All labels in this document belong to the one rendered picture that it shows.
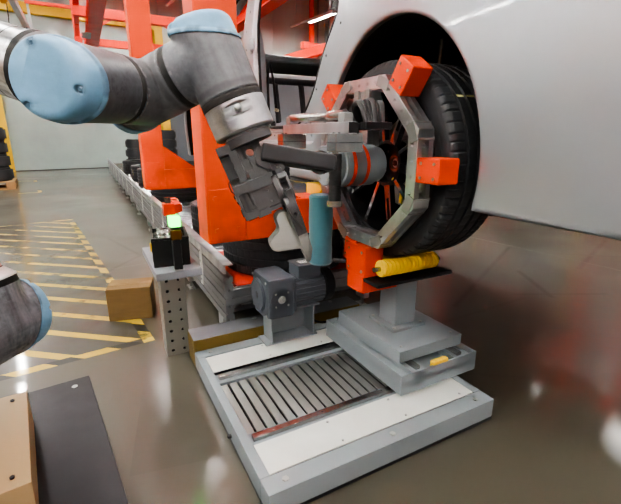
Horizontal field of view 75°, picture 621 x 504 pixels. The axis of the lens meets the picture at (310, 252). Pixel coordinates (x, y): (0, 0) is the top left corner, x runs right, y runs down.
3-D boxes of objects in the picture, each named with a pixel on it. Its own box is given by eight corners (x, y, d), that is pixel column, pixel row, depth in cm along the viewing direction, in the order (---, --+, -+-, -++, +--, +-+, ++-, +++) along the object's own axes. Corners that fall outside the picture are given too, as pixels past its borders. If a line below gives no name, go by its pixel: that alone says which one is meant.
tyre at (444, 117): (512, 255, 127) (506, 32, 120) (458, 266, 116) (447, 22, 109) (381, 245, 185) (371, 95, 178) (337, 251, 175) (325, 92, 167)
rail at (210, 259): (243, 308, 190) (241, 263, 184) (224, 312, 186) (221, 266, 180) (159, 217, 399) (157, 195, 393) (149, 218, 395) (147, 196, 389)
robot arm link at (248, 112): (260, 100, 64) (264, 85, 55) (272, 130, 65) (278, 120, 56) (207, 121, 63) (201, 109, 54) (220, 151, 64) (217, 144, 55)
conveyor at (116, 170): (210, 211, 526) (208, 181, 516) (139, 217, 487) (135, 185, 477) (144, 172, 1104) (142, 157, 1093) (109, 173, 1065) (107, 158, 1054)
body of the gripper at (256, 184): (247, 221, 66) (216, 150, 64) (296, 201, 67) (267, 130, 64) (248, 226, 59) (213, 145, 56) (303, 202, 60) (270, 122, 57)
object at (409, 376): (474, 371, 155) (477, 348, 152) (400, 398, 139) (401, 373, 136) (390, 320, 198) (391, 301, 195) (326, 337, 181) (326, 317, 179)
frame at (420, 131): (425, 259, 125) (441, 67, 110) (408, 262, 122) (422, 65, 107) (333, 226, 171) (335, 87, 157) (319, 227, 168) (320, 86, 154)
